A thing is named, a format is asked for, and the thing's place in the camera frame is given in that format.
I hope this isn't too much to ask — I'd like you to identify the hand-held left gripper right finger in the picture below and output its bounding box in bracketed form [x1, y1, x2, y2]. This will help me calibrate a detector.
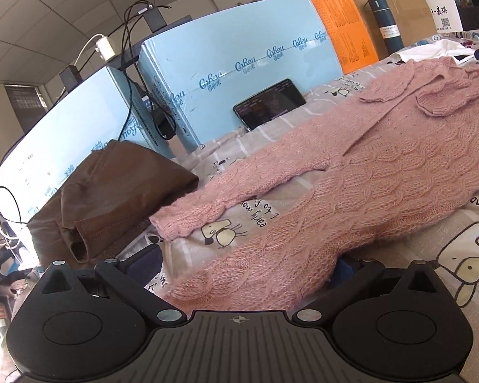
[289, 257, 445, 325]

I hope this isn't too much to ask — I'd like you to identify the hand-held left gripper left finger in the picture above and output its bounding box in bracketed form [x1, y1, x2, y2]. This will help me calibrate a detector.
[39, 245, 186, 326]

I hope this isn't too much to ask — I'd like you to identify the pink knitted sweater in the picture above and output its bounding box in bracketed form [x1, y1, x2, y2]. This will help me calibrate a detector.
[149, 56, 479, 312]

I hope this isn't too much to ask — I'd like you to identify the brown jacket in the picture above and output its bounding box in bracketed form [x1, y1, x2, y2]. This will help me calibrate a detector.
[27, 139, 201, 265]

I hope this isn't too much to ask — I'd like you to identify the black power adapter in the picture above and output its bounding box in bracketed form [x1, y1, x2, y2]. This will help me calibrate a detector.
[149, 106, 177, 140]

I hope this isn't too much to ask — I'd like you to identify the white charger plug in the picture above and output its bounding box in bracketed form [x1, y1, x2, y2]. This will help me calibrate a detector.
[95, 38, 116, 61]

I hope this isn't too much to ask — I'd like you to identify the black looped cable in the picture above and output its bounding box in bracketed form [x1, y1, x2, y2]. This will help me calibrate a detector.
[0, 159, 29, 225]

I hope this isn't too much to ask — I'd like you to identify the black clamp block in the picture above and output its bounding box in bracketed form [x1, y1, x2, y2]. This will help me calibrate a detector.
[59, 66, 83, 89]

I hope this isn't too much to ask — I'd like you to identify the white paper bag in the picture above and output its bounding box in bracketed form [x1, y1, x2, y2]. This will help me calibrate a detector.
[419, 0, 464, 35]

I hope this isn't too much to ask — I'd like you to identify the black smartphone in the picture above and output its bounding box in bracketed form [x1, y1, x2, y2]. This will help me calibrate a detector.
[233, 79, 307, 132]

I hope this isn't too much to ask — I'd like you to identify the white cloth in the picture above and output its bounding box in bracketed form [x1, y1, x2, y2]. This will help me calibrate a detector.
[386, 38, 476, 65]

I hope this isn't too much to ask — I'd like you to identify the orange printed sheet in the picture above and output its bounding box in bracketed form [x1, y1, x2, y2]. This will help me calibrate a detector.
[307, 0, 380, 76]

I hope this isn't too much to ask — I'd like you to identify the brown cardboard sheet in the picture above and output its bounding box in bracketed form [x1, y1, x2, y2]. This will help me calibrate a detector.
[347, 0, 434, 59]

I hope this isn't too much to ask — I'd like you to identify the dark blue thermos bottle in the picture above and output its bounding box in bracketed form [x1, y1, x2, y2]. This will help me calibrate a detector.
[363, 0, 403, 55]

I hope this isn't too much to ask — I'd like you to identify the cartoon printed bedsheet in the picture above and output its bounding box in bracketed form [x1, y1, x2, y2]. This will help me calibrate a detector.
[116, 61, 479, 312]

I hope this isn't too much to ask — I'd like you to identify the light blue foam board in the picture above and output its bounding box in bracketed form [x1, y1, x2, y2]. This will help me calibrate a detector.
[138, 0, 344, 157]
[0, 66, 173, 225]

